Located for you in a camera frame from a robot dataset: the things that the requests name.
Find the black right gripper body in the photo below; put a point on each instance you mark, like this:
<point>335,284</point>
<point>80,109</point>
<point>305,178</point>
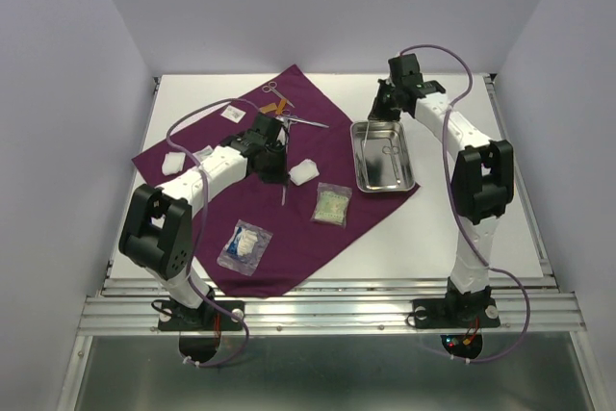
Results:
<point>397,88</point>

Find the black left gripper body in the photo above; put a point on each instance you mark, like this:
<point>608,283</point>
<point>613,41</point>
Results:
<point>275,167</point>

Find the steel hemostat forceps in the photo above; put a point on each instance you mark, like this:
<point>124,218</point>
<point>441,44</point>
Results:
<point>288,120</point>

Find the steel instrument tray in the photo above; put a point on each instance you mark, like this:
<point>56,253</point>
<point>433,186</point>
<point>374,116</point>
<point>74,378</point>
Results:
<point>381,176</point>

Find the steel tweezers pair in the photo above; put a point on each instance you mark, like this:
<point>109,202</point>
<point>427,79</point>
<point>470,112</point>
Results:
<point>363,152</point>

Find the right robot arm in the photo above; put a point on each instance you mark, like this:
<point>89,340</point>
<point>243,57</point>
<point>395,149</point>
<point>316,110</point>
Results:
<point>479,170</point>

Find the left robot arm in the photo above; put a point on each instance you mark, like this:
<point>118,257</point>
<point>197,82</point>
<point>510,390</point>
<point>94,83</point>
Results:
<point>157,234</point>

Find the white folded gauze pad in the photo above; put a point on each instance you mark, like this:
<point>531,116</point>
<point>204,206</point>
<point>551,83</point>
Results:
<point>304,172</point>

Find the small white label packet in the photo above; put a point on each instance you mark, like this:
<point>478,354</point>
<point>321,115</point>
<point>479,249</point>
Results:
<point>233,114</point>

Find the white sterile pouch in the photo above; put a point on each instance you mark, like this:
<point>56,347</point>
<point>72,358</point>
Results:
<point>202,154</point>

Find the small steel scissors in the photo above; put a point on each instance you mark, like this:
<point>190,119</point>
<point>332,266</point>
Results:
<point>271,86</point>

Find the purple cloth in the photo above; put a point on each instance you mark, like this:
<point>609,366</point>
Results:
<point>299,246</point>

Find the green-white sealed packet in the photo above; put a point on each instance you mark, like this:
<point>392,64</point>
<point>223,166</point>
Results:
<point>332,204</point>

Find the white gauze square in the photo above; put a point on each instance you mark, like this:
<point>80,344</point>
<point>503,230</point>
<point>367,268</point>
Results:
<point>173,163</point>

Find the blue-white gauze packet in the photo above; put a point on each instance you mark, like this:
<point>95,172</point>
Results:
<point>244,250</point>

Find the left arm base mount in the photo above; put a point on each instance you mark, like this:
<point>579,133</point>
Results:
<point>201,330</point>

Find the aluminium front rail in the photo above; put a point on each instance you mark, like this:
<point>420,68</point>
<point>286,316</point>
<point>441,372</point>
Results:
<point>335,307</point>

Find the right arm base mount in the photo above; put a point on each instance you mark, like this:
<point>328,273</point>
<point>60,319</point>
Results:
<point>461,314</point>

